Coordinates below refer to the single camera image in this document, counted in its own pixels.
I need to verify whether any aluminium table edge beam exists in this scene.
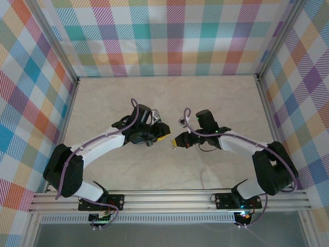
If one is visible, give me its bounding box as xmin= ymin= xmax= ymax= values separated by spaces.
xmin=255 ymin=74 xmax=296 ymax=191
xmin=42 ymin=78 xmax=81 ymax=193

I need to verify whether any grey metal panel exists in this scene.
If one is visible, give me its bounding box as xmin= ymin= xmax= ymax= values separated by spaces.
xmin=33 ymin=222 xmax=309 ymax=247

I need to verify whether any circuit board with orange part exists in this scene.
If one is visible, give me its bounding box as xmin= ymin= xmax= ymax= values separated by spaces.
xmin=235 ymin=210 xmax=254 ymax=225

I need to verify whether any circuit board with green lights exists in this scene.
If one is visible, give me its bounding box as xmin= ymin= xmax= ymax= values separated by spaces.
xmin=88 ymin=210 xmax=114 ymax=224

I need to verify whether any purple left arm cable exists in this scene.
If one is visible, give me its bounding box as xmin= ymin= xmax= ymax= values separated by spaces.
xmin=54 ymin=97 xmax=141 ymax=230

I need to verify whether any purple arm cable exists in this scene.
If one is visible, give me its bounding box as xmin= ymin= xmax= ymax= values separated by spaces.
xmin=54 ymin=97 xmax=141 ymax=230
xmin=184 ymin=107 xmax=300 ymax=230

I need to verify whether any thin black right gripper wire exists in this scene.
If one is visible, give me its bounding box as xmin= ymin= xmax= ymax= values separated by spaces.
xmin=198 ymin=143 xmax=217 ymax=153

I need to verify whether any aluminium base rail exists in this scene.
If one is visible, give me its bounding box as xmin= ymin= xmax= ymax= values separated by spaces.
xmin=28 ymin=189 xmax=312 ymax=214

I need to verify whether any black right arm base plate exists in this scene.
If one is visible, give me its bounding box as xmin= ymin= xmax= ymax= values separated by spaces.
xmin=214 ymin=192 xmax=263 ymax=210

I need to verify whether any grey slotted cable duct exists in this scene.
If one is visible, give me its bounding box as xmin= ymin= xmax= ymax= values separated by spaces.
xmin=40 ymin=213 xmax=237 ymax=224

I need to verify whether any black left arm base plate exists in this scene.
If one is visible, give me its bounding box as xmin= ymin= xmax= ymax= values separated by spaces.
xmin=78 ymin=194 xmax=125 ymax=212

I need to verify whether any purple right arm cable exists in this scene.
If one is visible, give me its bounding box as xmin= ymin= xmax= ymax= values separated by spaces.
xmin=184 ymin=107 xmax=300 ymax=230

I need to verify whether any aluminium frame post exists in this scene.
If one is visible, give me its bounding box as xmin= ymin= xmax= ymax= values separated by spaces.
xmin=255 ymin=0 xmax=309 ymax=80
xmin=25 ymin=0 xmax=80 ymax=85

